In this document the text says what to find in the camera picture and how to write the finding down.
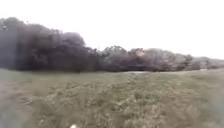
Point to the rough green grass field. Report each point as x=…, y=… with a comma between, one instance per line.
x=120, y=100

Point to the row of dark trees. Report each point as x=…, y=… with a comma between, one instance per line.
x=60, y=50

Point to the robot's own part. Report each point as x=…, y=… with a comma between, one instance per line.
x=73, y=126

